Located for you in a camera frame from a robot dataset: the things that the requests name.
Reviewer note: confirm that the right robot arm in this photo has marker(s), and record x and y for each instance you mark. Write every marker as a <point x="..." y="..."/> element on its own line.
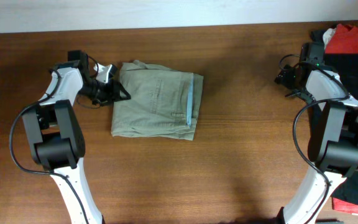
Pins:
<point x="328" y="83"/>

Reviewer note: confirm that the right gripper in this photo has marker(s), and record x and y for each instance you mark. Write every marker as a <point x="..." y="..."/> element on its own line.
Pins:
<point x="286" y="74"/>

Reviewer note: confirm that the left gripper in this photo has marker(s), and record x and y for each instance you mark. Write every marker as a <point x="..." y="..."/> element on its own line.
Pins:
<point x="114" y="93"/>

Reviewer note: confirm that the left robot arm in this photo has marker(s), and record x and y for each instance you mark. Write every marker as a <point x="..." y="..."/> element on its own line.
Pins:
<point x="53" y="132"/>

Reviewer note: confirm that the red garment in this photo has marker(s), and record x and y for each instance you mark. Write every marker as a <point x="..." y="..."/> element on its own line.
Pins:
<point x="345" y="41"/>

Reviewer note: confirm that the khaki shorts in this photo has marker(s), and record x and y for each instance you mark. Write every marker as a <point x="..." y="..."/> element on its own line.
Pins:
<point x="164" y="102"/>

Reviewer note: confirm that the white cloth piece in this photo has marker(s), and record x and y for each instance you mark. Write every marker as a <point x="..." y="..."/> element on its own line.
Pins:
<point x="328" y="35"/>

